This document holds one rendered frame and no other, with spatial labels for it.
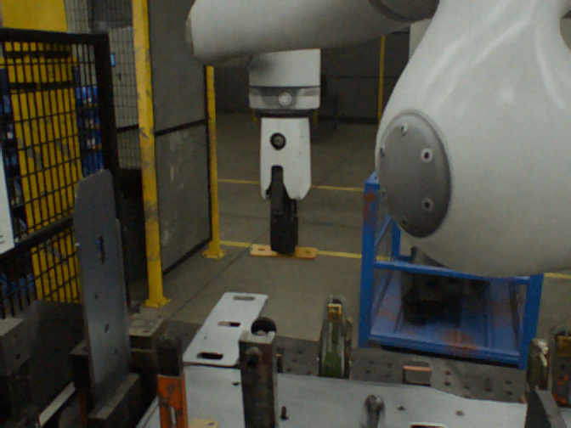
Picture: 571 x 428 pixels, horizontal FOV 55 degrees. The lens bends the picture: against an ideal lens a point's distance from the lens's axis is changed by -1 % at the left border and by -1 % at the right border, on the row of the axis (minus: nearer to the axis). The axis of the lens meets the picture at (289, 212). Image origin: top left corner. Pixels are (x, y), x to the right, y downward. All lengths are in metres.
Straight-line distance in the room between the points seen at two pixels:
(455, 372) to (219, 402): 0.84
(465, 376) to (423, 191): 1.36
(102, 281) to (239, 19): 0.45
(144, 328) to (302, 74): 0.52
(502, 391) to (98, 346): 1.02
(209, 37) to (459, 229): 0.41
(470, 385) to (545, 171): 1.32
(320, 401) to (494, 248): 0.67
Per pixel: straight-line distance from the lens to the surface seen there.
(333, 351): 0.95
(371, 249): 2.62
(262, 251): 0.72
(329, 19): 0.50
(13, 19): 1.35
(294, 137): 0.64
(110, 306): 0.87
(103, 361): 0.88
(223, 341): 1.04
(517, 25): 0.24
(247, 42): 0.55
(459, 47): 0.24
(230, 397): 0.89
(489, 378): 1.57
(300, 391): 0.90
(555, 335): 0.94
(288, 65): 0.64
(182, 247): 3.87
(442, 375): 1.55
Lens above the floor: 1.50
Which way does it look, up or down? 16 degrees down
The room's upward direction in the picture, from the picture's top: straight up
